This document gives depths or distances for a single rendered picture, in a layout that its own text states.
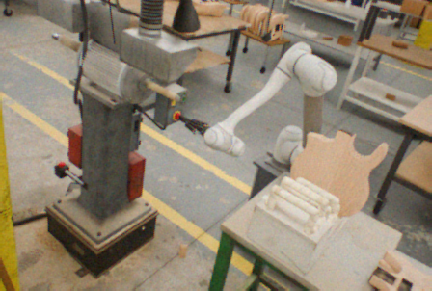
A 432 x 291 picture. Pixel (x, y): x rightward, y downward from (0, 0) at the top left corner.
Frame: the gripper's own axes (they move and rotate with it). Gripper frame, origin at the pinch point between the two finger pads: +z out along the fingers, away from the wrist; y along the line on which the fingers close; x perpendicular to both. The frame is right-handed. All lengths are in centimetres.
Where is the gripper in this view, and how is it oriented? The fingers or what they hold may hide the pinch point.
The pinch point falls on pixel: (183, 119)
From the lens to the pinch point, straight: 233.3
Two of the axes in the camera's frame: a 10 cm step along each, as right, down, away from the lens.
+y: 5.9, -3.2, 7.4
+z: -7.9, -4.2, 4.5
